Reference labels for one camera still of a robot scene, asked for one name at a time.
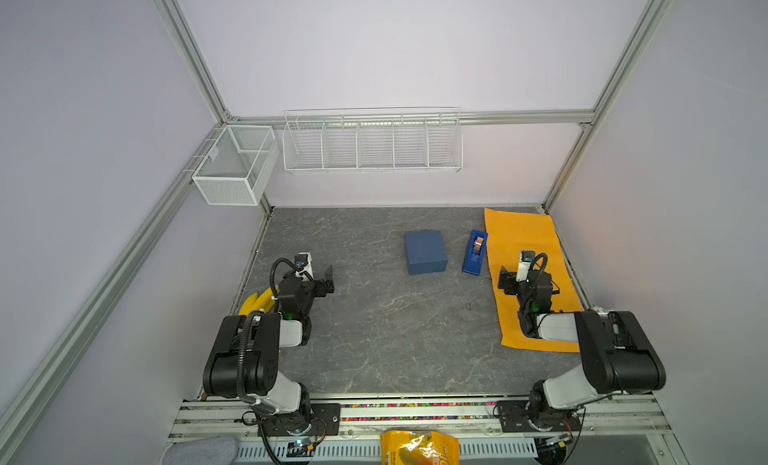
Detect dark blue gift box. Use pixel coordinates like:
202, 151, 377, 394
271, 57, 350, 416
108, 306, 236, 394
404, 230, 448, 275

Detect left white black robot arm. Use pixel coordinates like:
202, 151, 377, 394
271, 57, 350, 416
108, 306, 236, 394
202, 253, 335, 423

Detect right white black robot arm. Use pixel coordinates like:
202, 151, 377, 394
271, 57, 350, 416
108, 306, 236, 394
497, 250, 666, 420

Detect yellow banana bunch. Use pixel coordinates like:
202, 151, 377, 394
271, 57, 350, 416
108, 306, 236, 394
238, 288, 276, 316

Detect blue tape dispenser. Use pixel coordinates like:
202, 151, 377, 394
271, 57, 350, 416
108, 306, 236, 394
462, 230, 488, 276

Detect white mesh square basket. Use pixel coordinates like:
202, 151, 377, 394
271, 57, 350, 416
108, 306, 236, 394
192, 125, 280, 206

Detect grey cloth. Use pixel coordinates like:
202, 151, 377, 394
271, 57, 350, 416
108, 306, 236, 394
161, 436, 238, 465

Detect yellow snack bag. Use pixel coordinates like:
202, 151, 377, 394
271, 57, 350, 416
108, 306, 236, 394
380, 430, 460, 465

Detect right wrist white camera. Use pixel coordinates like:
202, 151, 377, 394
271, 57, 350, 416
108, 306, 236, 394
516, 250, 536, 282

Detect wrist white camera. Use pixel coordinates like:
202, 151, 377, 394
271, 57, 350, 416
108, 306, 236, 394
516, 250, 536, 282
294, 252, 314, 281

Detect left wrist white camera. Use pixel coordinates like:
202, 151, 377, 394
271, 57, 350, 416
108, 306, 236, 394
294, 252, 314, 281

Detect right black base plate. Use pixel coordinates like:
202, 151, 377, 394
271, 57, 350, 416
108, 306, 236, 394
492, 399, 582, 433

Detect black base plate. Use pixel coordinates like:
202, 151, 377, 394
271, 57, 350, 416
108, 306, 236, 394
492, 399, 582, 433
259, 402, 341, 437

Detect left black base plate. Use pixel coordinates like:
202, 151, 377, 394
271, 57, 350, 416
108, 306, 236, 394
259, 402, 341, 437

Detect white wire long shelf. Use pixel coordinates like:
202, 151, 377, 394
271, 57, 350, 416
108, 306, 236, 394
282, 107, 464, 173

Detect white slotted cable duct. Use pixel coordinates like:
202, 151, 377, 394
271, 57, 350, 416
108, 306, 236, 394
233, 437, 539, 464

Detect aluminium rail frame base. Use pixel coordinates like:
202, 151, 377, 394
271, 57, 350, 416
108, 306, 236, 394
167, 395, 673, 442

